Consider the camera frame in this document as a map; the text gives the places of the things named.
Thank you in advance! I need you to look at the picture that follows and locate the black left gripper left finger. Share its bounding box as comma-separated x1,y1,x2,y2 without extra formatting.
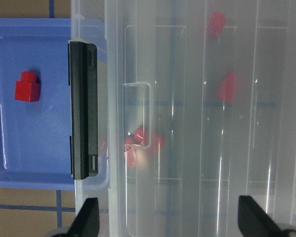
67,197,100,237

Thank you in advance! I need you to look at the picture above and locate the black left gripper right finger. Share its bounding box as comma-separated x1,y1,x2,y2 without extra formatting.
238,196,282,237

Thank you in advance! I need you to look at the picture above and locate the clear plastic box lid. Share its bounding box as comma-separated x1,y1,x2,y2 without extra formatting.
105,0,296,237

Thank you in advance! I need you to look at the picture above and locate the clear plastic storage box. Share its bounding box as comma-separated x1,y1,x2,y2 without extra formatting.
71,0,296,237

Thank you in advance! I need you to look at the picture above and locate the blue plastic tray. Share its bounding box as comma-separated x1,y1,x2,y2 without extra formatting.
0,18,109,191

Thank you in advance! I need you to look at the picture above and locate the black box latch handle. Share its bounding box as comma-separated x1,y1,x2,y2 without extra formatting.
68,41,99,180

